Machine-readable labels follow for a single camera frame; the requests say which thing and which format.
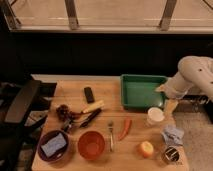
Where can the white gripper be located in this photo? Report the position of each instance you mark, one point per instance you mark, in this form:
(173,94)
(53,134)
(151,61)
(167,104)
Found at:
(175,87)

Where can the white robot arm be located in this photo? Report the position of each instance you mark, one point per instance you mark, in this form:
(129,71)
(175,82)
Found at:
(192,71)

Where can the white paper cup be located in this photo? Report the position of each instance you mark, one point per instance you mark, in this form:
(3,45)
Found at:
(154,116)

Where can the green plastic tray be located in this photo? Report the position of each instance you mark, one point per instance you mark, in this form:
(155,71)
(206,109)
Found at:
(138,92)

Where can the crumpled blue cloth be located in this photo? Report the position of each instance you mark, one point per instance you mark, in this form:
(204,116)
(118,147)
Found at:
(173,135)

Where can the yellow apple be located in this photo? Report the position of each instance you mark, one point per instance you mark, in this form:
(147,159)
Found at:
(146,149)

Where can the metal tin can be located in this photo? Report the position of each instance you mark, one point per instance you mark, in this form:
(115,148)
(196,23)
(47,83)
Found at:
(170,155)

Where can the silver fork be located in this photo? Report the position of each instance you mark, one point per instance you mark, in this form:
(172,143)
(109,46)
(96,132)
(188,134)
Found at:
(110,127)

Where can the black rectangular block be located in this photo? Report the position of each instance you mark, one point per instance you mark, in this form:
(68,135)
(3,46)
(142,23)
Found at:
(89,95)

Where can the orange plastic bowl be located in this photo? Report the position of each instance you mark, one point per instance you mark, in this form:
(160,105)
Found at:
(91,145)

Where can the dark red berry cluster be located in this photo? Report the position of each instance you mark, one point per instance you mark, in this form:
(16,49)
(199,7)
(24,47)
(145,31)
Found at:
(63,112)

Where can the blue sponge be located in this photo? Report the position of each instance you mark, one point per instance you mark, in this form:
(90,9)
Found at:
(53,145)

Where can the purple bowl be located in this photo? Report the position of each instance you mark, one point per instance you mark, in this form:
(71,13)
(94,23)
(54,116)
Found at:
(44,139)

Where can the black office chair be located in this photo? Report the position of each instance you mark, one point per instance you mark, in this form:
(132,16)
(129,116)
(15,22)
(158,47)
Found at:
(13,131)

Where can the black handled tool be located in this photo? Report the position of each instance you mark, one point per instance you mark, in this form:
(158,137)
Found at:
(90,118)

